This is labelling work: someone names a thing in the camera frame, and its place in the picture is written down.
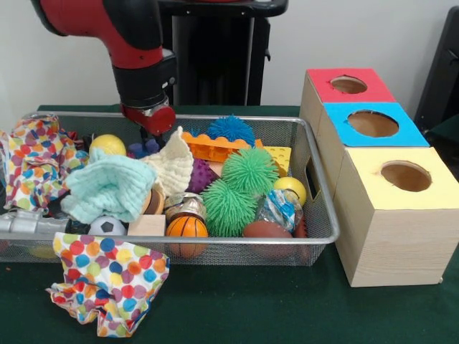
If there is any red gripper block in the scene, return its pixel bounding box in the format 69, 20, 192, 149
120, 102, 177, 145

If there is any cream waffle cloth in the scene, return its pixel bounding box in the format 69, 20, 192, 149
139, 125, 195, 198

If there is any mint green waffle cloth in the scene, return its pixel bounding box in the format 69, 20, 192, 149
60, 148, 159, 224

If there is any blue spiky rubber ball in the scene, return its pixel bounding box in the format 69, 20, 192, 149
206, 115, 257, 148

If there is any plain wooden block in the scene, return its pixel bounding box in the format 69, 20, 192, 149
127, 214, 167, 237

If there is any green spiky rubber ball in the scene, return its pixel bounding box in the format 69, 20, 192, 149
201, 178, 259, 237
221, 147, 280, 196

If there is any colourful polka dot cloth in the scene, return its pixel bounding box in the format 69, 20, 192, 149
46, 231, 170, 338
0, 114, 89, 216

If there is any wooden box with three holes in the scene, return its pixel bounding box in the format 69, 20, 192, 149
298, 67, 459, 287

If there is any yellow tennis ball toy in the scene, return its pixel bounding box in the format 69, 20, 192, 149
88, 134, 127, 158

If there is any small orange basketball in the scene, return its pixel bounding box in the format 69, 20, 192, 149
165, 216, 209, 238

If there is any small soccer ball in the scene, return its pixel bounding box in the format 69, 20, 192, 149
87, 216, 128, 237

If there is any small brown football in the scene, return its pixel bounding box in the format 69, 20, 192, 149
242, 220, 294, 239

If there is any dark green tablecloth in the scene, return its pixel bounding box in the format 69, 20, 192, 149
425, 114, 459, 151
0, 104, 459, 344

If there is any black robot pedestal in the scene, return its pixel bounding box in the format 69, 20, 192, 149
157, 0, 290, 106

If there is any shallow wire mesh bin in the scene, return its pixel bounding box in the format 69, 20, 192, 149
0, 111, 341, 267

